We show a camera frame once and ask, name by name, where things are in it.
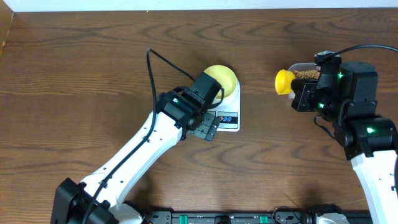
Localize yellow measuring scoop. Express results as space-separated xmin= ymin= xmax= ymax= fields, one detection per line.
xmin=275 ymin=70 xmax=295 ymax=95

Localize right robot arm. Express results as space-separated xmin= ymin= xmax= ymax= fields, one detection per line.
xmin=291 ymin=60 xmax=397 ymax=223

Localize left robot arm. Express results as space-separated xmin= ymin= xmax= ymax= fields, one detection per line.
xmin=50 ymin=90 xmax=220 ymax=223

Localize white digital kitchen scale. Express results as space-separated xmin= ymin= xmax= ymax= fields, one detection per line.
xmin=208 ymin=79 xmax=241 ymax=132

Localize pale yellow bowl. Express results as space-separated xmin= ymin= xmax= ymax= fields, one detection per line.
xmin=204 ymin=65 xmax=238 ymax=98

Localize soybeans in container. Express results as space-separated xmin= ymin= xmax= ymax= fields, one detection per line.
xmin=293 ymin=70 xmax=320 ymax=79

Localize clear plastic container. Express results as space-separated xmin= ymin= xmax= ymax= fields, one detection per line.
xmin=288 ymin=63 xmax=319 ymax=80

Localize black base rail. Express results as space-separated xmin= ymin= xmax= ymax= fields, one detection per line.
xmin=143 ymin=204 xmax=373 ymax=224

